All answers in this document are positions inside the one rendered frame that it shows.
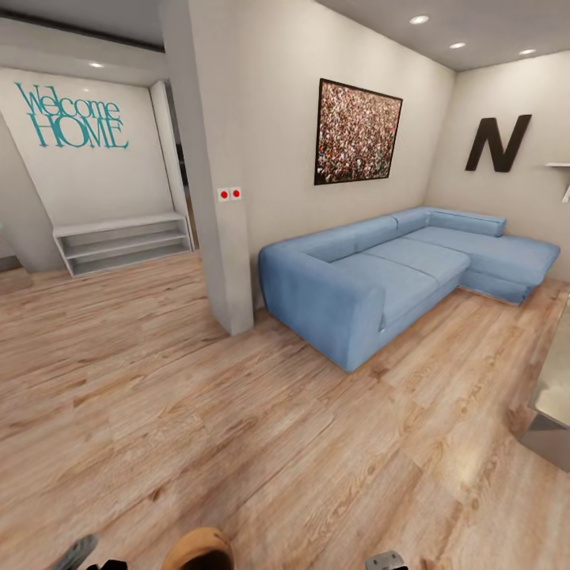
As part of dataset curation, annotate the trash can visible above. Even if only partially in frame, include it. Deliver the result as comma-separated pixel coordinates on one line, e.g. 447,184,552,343
160,526,236,570

